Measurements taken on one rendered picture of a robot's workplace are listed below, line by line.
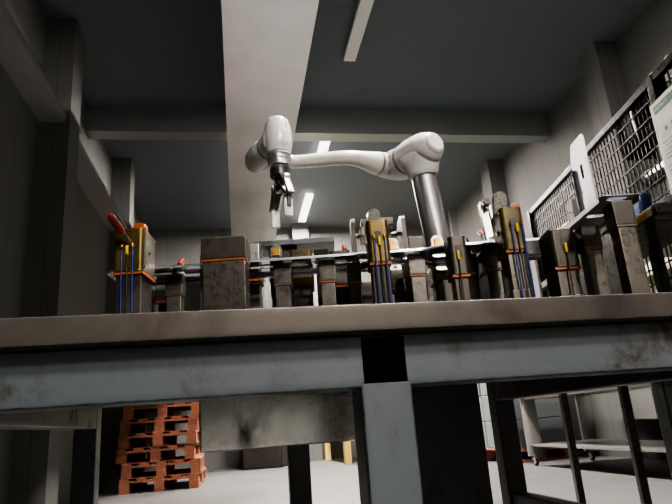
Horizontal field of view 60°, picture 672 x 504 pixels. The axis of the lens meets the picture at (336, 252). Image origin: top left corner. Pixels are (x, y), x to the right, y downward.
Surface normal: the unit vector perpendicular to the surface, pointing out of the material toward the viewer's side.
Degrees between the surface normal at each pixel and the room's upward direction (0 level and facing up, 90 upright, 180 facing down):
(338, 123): 90
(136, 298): 90
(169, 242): 90
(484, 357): 90
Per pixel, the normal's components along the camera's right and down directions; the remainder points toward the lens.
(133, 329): 0.15, -0.29
